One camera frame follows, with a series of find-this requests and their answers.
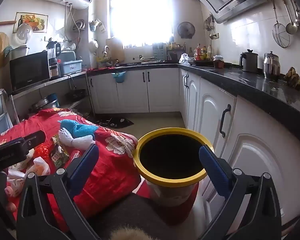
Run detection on dark floor mat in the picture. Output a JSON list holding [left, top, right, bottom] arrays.
[[87, 116, 134, 129]]

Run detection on white cooking pot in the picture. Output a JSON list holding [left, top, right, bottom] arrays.
[[11, 45, 30, 59]]

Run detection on kitchen window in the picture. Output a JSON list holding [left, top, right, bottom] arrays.
[[109, 0, 176, 47]]

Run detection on white tissue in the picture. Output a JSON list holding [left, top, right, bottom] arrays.
[[4, 167, 26, 198]]

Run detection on blue fuzzy cloth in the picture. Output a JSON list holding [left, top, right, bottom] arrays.
[[59, 119, 99, 139]]

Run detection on black microwave oven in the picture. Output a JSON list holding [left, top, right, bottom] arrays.
[[9, 50, 51, 92]]

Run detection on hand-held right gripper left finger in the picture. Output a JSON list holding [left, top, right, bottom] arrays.
[[16, 143, 100, 240]]

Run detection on black stone countertop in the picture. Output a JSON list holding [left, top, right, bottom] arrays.
[[86, 63, 300, 123]]

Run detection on clear dome food cover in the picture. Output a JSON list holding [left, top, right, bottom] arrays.
[[15, 23, 34, 48]]

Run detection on red plastic wrapper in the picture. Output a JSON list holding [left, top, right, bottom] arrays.
[[34, 144, 49, 158]]

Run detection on small black wall fan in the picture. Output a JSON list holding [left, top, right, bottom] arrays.
[[177, 21, 196, 39]]

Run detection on slotted steel ladle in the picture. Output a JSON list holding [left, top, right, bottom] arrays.
[[277, 0, 298, 35]]

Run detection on grey metal kettle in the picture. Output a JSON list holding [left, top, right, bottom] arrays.
[[239, 49, 259, 73]]

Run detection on beige fur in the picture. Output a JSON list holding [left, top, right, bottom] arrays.
[[109, 226, 153, 240]]

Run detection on brown jar with white lid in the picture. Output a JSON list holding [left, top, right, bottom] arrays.
[[213, 54, 225, 69]]

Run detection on pale blue knife rack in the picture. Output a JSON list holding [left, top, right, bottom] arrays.
[[152, 42, 166, 61]]

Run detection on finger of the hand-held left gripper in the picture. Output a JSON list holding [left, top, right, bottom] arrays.
[[20, 130, 46, 147]]

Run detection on white glove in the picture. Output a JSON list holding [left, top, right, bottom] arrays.
[[58, 127, 96, 153]]

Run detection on hanging kitchen utensils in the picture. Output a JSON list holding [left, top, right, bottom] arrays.
[[204, 14, 217, 39]]

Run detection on black wok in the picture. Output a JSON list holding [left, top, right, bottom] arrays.
[[65, 89, 86, 100]]

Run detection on red floral blanket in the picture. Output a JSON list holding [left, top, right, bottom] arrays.
[[0, 107, 142, 233]]

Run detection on steel pot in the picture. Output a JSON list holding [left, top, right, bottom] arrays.
[[31, 97, 59, 111]]

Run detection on banana bunch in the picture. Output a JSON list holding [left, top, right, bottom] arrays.
[[284, 67, 300, 89]]

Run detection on blue hanging basket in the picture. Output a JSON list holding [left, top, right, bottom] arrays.
[[112, 71, 127, 84]]

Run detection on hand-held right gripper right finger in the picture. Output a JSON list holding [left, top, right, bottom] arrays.
[[199, 144, 283, 240]]

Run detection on white bag on counter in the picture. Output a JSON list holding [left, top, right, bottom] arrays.
[[179, 53, 196, 65]]

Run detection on white kitchen cabinets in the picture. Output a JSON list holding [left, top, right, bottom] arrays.
[[87, 67, 300, 230]]

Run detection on white wall pot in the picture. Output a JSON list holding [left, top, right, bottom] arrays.
[[89, 39, 100, 53]]

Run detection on black blender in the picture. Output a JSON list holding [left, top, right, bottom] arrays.
[[46, 41, 62, 78]]

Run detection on fruit wall poster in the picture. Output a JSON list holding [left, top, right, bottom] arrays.
[[13, 12, 49, 33]]

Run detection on grey blue plastic box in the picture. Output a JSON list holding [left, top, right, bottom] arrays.
[[59, 59, 83, 77]]

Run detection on white plastic bag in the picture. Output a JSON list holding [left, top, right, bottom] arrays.
[[24, 156, 51, 178]]

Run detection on blue container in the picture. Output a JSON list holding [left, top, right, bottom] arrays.
[[46, 94, 60, 107]]

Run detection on yellow rimmed trash bin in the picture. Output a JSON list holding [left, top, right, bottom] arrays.
[[133, 127, 215, 207]]

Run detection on stainless steel shelf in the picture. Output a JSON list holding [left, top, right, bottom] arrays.
[[11, 71, 94, 117]]

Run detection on green printed snack packet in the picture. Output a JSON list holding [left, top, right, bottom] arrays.
[[49, 135, 70, 168]]

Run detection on shiny steel kettle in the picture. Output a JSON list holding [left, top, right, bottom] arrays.
[[262, 51, 281, 79]]

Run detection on dark spice rack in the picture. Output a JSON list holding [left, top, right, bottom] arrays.
[[166, 42, 186, 62]]

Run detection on wooden cutting board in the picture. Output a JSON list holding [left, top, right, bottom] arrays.
[[106, 37, 125, 64]]

